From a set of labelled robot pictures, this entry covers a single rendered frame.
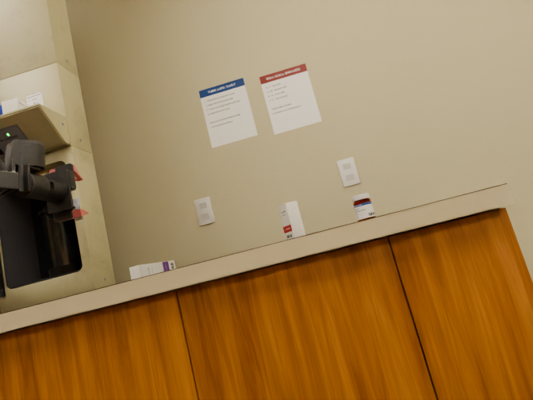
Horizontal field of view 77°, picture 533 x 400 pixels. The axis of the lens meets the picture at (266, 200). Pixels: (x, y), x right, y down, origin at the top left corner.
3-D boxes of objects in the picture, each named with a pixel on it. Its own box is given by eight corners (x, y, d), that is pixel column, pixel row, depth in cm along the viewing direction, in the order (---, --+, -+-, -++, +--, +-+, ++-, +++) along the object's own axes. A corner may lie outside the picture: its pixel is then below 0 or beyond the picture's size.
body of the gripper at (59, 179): (70, 170, 85) (49, 163, 78) (77, 208, 84) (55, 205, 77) (47, 176, 86) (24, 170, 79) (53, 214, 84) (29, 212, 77)
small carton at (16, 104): (16, 125, 107) (13, 108, 108) (31, 121, 107) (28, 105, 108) (3, 119, 102) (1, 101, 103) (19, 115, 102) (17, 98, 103)
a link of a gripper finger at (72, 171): (90, 169, 94) (67, 161, 84) (94, 194, 93) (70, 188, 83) (68, 175, 94) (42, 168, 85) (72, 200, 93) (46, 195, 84)
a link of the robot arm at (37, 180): (5, 198, 72) (30, 194, 71) (5, 167, 73) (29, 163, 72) (32, 201, 79) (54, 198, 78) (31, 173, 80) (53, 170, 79)
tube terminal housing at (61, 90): (59, 301, 128) (31, 116, 140) (137, 281, 126) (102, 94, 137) (0, 315, 104) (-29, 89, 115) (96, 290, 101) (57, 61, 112)
